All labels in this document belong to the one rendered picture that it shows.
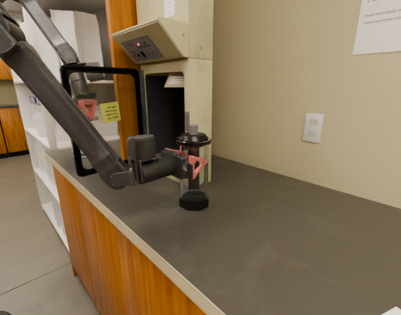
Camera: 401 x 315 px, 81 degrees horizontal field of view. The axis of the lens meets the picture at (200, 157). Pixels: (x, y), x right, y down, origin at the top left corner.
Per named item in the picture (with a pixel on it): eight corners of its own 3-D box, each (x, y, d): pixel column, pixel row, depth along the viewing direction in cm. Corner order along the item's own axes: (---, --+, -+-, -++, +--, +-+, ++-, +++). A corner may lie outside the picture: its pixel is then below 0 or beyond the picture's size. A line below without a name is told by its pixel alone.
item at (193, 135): (194, 140, 79) (194, 120, 77) (214, 145, 73) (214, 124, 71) (172, 145, 73) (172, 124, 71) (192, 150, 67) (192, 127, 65)
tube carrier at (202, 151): (195, 190, 86) (194, 133, 80) (217, 200, 78) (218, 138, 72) (171, 200, 79) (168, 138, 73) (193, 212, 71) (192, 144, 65)
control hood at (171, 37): (139, 64, 99) (138, 37, 96) (189, 57, 77) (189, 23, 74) (113, 62, 92) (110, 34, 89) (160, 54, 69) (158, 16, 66)
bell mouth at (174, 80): (188, 87, 108) (188, 74, 106) (216, 87, 95) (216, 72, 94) (155, 87, 96) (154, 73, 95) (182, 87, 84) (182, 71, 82)
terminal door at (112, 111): (145, 159, 109) (138, 69, 98) (77, 178, 88) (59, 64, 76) (144, 159, 110) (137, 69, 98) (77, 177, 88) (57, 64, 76)
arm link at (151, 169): (131, 182, 64) (142, 187, 60) (128, 158, 62) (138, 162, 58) (153, 175, 68) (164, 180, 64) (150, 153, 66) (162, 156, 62)
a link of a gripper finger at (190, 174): (195, 147, 74) (171, 153, 68) (211, 152, 69) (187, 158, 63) (195, 167, 76) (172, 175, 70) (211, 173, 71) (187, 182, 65)
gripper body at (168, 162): (165, 149, 72) (143, 154, 67) (186, 156, 65) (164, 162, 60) (166, 169, 74) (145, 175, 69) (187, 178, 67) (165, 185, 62)
